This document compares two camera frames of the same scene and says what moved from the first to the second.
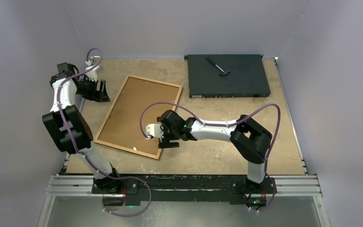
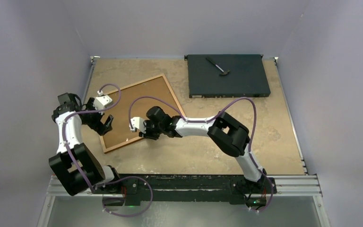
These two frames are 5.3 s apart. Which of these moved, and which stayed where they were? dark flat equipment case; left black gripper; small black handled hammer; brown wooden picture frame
Moved: left black gripper; brown wooden picture frame
Stayed: dark flat equipment case; small black handled hammer
